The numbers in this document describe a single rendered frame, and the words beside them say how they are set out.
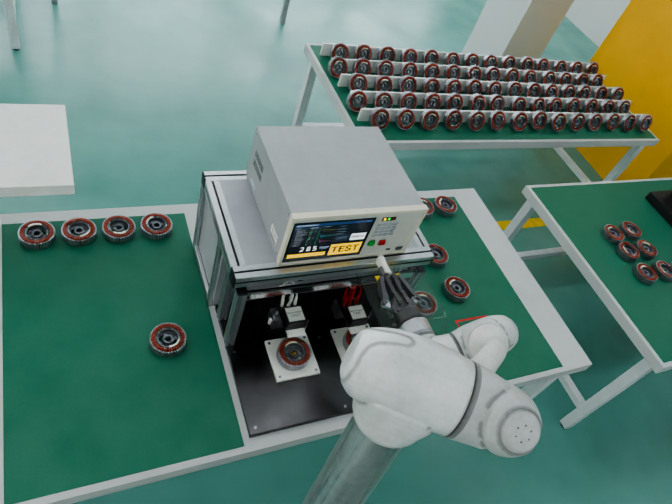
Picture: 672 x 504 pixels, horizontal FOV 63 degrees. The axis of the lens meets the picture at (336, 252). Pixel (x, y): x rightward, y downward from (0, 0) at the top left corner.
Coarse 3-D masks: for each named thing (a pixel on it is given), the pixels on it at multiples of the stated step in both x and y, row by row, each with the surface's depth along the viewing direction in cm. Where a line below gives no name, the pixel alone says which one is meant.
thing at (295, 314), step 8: (280, 296) 182; (288, 296) 183; (280, 312) 178; (288, 312) 176; (296, 312) 176; (288, 320) 174; (296, 320) 174; (304, 320) 175; (288, 328) 175; (296, 328) 177; (288, 336) 175; (296, 336) 176
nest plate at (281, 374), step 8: (304, 336) 188; (272, 344) 183; (272, 352) 181; (312, 352) 185; (272, 360) 179; (312, 360) 183; (272, 368) 178; (280, 368) 178; (304, 368) 180; (312, 368) 181; (280, 376) 176; (288, 376) 177; (296, 376) 177; (304, 376) 179
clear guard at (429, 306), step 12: (360, 276) 174; (372, 276) 176; (408, 276) 180; (420, 276) 182; (372, 288) 173; (420, 288) 178; (372, 300) 169; (420, 300) 175; (432, 300) 176; (384, 312) 168; (432, 312) 173; (444, 312) 175; (384, 324) 165; (396, 324) 166; (432, 324) 172; (444, 324) 174
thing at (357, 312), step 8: (336, 296) 196; (352, 304) 194; (360, 304) 192; (344, 312) 191; (352, 312) 189; (360, 312) 190; (352, 320) 187; (360, 320) 189; (352, 328) 190; (360, 328) 191
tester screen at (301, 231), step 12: (300, 228) 151; (312, 228) 153; (324, 228) 155; (336, 228) 157; (348, 228) 159; (360, 228) 161; (300, 240) 155; (312, 240) 157; (324, 240) 159; (348, 240) 163; (360, 240) 166; (288, 252) 158; (300, 252) 160; (312, 252) 162
